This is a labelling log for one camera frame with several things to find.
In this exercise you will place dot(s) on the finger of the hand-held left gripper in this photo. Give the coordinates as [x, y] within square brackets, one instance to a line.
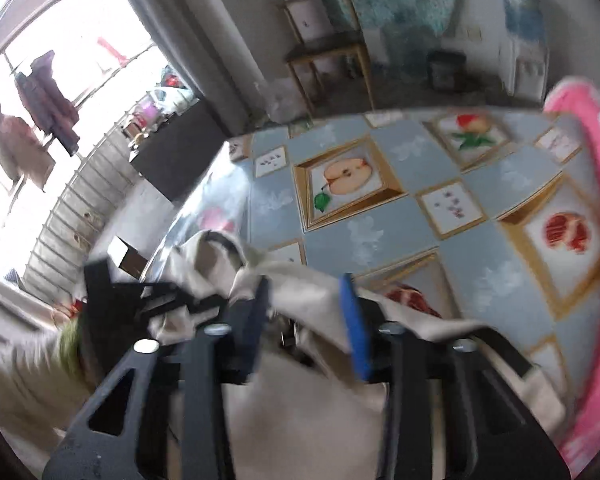
[140, 291]
[180, 307]

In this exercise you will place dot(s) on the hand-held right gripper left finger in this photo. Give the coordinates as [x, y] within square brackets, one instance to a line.
[252, 330]

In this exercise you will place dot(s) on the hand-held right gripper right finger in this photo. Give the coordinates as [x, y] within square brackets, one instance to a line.
[356, 330]

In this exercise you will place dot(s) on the cream jacket with black trim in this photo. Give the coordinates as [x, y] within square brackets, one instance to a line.
[290, 420]

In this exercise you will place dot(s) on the person's left forearm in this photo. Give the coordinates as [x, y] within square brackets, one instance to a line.
[25, 380]

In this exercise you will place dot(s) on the brown cardboard box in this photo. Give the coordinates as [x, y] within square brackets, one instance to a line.
[127, 260]

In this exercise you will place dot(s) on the metal window railing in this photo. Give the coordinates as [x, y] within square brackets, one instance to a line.
[65, 220]

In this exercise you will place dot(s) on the fruit print tablecloth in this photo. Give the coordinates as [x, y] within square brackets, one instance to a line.
[405, 220]

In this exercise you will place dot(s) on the dark grey cabinet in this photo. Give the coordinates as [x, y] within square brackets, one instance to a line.
[180, 160]

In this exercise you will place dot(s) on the brown hanging garment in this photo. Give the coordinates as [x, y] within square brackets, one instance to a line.
[17, 147]

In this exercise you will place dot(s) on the pile of household clutter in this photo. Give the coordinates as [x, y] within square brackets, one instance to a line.
[160, 102]

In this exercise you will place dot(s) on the purple hanging garment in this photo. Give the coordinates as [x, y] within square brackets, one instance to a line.
[50, 100]

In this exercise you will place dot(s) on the clear plastic bag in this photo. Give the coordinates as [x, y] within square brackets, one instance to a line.
[285, 105]

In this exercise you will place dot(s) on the red hanging garment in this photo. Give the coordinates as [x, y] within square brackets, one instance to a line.
[112, 50]

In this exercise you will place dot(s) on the grey curtain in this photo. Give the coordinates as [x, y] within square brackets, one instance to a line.
[205, 35]

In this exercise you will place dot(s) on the pink plastic basket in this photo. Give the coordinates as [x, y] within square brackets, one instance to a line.
[597, 200]

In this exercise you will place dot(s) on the wooden chair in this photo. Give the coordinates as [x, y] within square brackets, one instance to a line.
[330, 42]

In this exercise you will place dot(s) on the clear water jug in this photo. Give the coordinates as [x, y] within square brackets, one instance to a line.
[405, 45]

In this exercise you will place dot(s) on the white water dispenser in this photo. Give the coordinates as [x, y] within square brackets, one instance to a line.
[525, 67]

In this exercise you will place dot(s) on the blue water jug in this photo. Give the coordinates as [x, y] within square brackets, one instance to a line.
[522, 5]

